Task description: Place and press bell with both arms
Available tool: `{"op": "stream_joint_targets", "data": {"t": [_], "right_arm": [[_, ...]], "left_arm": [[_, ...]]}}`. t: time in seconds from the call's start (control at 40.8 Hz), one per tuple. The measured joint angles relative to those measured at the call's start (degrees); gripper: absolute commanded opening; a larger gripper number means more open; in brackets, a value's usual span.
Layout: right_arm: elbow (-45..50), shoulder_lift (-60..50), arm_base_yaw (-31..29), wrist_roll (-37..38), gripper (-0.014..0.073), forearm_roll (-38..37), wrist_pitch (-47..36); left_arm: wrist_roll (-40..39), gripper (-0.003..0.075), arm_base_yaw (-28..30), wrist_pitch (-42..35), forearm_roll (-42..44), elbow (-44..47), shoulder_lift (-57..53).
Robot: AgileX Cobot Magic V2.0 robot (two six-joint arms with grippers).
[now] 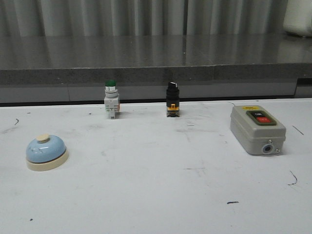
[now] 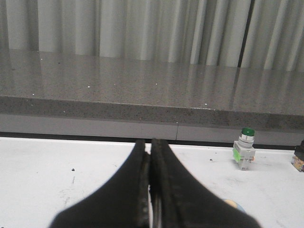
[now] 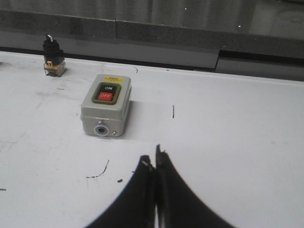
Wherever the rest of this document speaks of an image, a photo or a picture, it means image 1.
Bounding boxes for blue cream call bell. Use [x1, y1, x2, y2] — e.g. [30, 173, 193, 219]
[25, 134, 69, 172]

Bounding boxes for grey stone counter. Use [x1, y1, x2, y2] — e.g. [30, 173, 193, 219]
[0, 34, 312, 106]

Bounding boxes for white appliance on counter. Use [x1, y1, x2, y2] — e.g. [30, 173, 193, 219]
[283, 0, 312, 37]

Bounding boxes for black selector switch module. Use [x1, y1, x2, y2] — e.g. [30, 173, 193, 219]
[166, 82, 180, 117]

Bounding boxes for green pushbutton switch module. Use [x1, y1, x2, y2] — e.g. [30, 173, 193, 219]
[104, 79, 120, 119]

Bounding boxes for grey on off switch box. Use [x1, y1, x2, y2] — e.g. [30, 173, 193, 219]
[230, 105, 286, 155]

